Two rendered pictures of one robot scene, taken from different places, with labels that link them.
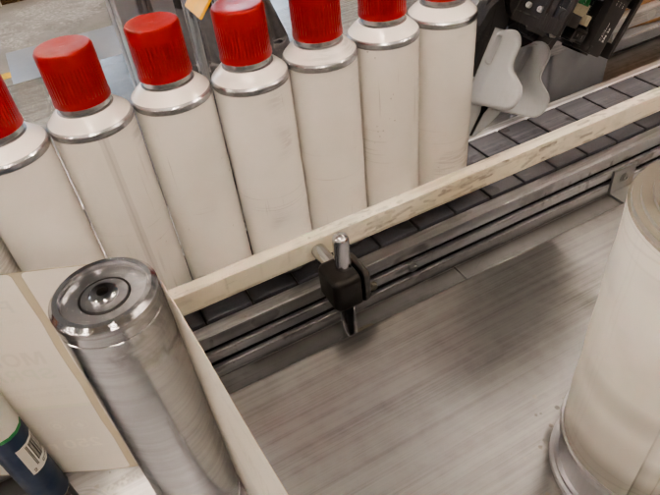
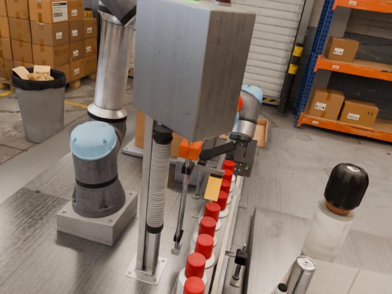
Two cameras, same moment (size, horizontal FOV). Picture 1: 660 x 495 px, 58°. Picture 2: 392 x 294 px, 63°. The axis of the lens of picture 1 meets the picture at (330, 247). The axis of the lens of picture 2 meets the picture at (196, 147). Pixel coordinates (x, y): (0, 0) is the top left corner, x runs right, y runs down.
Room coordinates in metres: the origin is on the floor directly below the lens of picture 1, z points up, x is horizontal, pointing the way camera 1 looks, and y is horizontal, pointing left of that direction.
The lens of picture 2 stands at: (0.10, 0.58, 1.50)
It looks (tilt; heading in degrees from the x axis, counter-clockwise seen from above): 27 degrees down; 303
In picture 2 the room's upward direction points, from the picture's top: 8 degrees clockwise
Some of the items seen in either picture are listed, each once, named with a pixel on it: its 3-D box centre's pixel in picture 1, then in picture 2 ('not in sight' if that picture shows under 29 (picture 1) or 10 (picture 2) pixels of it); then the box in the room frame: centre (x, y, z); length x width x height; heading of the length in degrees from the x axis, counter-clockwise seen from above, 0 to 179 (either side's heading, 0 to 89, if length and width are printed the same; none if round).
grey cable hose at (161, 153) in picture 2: not in sight; (158, 182); (0.41, 0.22, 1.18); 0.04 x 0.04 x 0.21
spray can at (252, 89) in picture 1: (263, 147); (213, 228); (0.37, 0.04, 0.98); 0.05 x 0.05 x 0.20
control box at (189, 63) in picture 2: not in sight; (188, 65); (0.41, 0.16, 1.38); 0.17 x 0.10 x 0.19; 169
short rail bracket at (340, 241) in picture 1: (348, 295); (240, 261); (0.30, -0.01, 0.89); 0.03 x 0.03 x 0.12; 24
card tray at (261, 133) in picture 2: not in sight; (242, 128); (0.78, -0.88, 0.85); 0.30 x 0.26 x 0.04; 114
